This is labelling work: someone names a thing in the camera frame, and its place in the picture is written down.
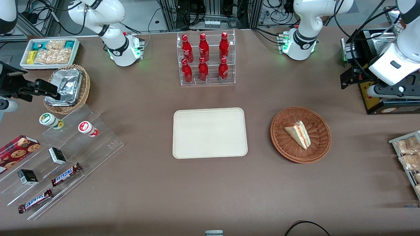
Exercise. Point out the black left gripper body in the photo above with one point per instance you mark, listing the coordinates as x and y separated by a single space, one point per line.
363 73

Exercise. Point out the triangle sandwich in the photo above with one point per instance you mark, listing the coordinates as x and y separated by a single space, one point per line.
298 134

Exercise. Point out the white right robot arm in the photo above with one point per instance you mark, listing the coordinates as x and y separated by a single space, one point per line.
111 13

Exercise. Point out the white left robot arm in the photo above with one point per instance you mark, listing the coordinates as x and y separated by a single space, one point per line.
308 19

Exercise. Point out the white rectangular snack tray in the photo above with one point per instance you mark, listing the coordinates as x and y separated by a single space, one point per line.
24 64

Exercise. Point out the light wicker basket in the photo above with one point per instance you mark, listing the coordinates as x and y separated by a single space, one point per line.
86 88

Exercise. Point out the brown wicker basket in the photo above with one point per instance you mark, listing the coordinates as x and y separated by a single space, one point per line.
318 147

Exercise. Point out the cream plastic tray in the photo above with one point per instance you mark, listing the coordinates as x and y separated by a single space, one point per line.
210 132

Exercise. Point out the aluminium foil container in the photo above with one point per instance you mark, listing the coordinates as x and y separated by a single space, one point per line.
67 83
55 102

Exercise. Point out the green lid snack cup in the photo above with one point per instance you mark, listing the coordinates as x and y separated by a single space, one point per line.
49 120

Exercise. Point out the black hot food warmer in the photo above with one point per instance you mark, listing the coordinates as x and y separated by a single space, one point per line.
372 98

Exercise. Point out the large rice cracker bag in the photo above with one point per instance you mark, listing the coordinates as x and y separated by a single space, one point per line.
52 56

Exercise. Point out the yellow snack pack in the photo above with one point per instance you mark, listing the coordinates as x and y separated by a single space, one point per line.
31 57

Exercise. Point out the teal snack pack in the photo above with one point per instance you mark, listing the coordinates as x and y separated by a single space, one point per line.
69 44
38 46

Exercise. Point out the steel warmer pan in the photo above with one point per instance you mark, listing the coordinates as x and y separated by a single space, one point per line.
384 39

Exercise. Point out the small rice cracker bag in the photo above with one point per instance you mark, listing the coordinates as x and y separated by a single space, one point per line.
55 44

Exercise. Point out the red lid snack cup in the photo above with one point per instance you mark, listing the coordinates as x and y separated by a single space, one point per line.
87 127

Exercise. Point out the small black box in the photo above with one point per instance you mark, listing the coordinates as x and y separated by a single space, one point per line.
28 177
57 155

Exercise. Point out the red tartan cookie box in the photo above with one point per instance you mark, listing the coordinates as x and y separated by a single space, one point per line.
16 152

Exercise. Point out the clear acrylic stepped display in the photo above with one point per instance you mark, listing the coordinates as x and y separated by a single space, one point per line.
98 147

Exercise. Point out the Snickers chocolate bar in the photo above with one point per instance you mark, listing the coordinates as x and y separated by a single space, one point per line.
35 201
65 174

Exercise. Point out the clear fried snack bag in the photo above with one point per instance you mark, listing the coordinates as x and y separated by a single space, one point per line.
410 162
418 190
417 177
407 146

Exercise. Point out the red cola bottle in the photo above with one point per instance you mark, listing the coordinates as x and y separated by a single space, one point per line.
223 70
203 70
186 46
203 46
224 44
187 72

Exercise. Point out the clear acrylic bottle rack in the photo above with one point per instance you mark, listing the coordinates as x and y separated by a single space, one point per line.
211 82

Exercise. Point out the white power strip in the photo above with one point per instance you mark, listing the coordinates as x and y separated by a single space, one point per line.
212 24

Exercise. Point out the small grey device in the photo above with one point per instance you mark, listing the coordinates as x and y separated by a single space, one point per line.
214 233

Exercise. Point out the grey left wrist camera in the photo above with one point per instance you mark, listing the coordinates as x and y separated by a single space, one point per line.
374 91

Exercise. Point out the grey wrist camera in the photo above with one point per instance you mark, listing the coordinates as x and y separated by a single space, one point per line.
374 91
8 105

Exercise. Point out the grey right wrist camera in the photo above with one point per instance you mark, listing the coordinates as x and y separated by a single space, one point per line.
8 105

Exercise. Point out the aluminium frame rack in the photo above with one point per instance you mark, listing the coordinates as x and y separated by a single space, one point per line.
210 9

